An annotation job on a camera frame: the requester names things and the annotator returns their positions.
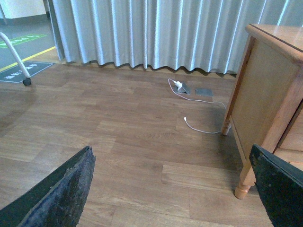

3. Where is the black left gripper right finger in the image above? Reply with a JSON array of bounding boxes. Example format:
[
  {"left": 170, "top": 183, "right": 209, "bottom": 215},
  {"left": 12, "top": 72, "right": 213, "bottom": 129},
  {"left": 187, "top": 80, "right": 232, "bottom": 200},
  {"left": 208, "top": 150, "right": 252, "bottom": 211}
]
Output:
[{"left": 249, "top": 144, "right": 303, "bottom": 227}]

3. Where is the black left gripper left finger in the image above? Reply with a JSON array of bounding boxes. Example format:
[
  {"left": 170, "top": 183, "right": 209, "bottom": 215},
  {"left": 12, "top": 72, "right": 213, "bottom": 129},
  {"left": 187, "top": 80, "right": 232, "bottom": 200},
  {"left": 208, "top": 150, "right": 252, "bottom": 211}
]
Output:
[{"left": 0, "top": 146, "right": 96, "bottom": 227}]

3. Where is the wooden drawer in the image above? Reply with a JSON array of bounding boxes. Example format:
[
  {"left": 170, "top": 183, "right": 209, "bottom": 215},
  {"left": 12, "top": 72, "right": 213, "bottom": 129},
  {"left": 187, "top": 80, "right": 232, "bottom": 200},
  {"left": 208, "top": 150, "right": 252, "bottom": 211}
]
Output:
[
  {"left": 274, "top": 148, "right": 303, "bottom": 170},
  {"left": 278, "top": 101, "right": 303, "bottom": 151}
]

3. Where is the wooden nightstand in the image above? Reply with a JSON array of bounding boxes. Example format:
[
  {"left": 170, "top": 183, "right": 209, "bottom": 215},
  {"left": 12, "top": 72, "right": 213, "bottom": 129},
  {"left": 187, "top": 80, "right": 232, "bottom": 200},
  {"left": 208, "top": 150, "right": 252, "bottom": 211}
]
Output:
[{"left": 221, "top": 24, "right": 303, "bottom": 199}]

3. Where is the closed metal floor socket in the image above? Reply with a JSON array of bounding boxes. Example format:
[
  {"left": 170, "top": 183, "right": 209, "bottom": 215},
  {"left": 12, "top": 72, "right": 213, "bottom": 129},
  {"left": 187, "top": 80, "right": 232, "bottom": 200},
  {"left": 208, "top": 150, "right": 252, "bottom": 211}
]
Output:
[{"left": 195, "top": 88, "right": 213, "bottom": 97}]

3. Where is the white cart leg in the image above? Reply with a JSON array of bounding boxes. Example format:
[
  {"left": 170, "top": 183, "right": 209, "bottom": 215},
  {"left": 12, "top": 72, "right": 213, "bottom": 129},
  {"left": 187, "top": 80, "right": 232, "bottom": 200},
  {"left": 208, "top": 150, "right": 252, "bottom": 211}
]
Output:
[{"left": 0, "top": 32, "right": 31, "bottom": 86}]

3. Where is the open metal floor socket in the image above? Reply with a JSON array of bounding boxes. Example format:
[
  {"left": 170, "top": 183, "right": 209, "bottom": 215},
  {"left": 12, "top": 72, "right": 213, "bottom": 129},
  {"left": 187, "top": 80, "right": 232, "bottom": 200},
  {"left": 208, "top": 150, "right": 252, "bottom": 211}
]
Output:
[{"left": 173, "top": 83, "right": 191, "bottom": 95}]

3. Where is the grey floor sign mat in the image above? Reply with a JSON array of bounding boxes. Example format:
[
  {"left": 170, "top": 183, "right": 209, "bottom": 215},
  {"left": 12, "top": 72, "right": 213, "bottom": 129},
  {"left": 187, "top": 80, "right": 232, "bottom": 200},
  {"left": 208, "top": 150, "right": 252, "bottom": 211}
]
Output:
[{"left": 0, "top": 61, "right": 53, "bottom": 83}]

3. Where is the grey curtain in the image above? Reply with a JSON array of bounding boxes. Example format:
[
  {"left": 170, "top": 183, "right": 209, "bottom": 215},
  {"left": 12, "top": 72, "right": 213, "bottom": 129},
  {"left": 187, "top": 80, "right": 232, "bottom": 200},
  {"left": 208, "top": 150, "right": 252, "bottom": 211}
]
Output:
[{"left": 48, "top": 0, "right": 303, "bottom": 73}]

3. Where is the white wall plug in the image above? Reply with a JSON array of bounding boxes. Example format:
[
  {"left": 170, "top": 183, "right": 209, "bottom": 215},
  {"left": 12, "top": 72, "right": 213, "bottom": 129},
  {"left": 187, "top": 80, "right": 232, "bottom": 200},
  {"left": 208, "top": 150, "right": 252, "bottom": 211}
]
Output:
[{"left": 173, "top": 80, "right": 182, "bottom": 87}]

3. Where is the white floor cable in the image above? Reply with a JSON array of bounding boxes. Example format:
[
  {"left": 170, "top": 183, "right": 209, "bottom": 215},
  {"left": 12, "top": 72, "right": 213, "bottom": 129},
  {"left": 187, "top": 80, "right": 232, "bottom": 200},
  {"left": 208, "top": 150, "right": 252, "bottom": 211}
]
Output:
[{"left": 167, "top": 78, "right": 232, "bottom": 134}]

